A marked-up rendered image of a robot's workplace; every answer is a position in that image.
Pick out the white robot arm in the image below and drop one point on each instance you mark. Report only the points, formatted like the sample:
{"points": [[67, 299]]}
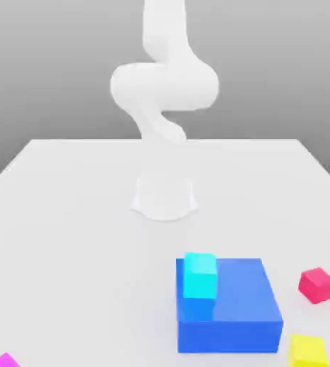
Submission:
{"points": [[164, 86]]}

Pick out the small cyan cube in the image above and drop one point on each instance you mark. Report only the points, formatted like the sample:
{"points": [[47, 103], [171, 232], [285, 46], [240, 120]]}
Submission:
{"points": [[199, 276]]}

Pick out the small red cube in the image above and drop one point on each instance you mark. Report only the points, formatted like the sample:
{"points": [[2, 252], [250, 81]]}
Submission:
{"points": [[317, 285]]}

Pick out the small yellow cube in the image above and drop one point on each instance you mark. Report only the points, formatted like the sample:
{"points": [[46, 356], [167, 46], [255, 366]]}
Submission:
{"points": [[307, 351]]}

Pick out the small magenta cube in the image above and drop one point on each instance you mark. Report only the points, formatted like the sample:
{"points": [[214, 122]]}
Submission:
{"points": [[3, 361]]}

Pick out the large blue box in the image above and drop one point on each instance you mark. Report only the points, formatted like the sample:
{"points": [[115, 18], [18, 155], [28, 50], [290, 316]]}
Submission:
{"points": [[239, 315]]}

